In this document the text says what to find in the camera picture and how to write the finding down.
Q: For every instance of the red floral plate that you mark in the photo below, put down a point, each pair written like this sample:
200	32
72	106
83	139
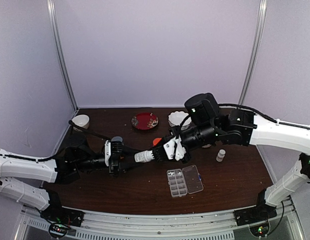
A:
144	121

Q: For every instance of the small white bottle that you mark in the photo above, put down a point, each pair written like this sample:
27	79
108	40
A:
144	156
220	156

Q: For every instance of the clear plastic pill organizer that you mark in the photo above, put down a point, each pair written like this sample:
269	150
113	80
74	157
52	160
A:
186	181

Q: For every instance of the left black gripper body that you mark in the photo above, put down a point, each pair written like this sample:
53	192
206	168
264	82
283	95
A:
114	158

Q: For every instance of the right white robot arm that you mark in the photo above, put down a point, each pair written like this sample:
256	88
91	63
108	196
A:
246	126

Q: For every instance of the white scalloped bowl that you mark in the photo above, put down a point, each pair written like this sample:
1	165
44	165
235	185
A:
176	118

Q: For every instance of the right aluminium frame post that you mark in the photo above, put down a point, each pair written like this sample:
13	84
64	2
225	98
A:
259	29

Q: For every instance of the front aluminium rail base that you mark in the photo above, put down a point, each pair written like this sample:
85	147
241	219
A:
218	225

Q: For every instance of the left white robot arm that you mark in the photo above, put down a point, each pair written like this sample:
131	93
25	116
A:
62	168

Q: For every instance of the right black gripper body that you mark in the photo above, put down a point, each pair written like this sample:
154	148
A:
186	159

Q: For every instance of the white ceramic rice bowl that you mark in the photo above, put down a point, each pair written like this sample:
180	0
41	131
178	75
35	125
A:
82	121

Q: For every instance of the grey lid vitamin bottle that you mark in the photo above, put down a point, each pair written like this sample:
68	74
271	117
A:
117	139

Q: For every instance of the orange pill bottle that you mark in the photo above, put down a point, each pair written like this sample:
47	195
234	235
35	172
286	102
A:
156	141

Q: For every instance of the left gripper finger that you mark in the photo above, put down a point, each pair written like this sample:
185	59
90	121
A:
130	151
130	166

